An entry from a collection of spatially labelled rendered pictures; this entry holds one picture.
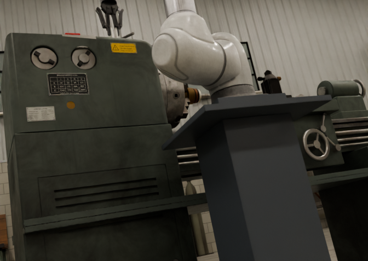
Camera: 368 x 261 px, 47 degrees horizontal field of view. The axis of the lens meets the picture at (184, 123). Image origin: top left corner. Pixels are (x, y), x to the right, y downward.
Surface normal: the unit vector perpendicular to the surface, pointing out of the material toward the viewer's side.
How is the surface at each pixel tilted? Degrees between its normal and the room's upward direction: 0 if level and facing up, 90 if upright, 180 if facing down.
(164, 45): 96
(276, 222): 90
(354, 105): 90
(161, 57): 95
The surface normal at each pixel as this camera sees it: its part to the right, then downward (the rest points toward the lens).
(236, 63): 0.65, -0.23
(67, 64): 0.41, -0.32
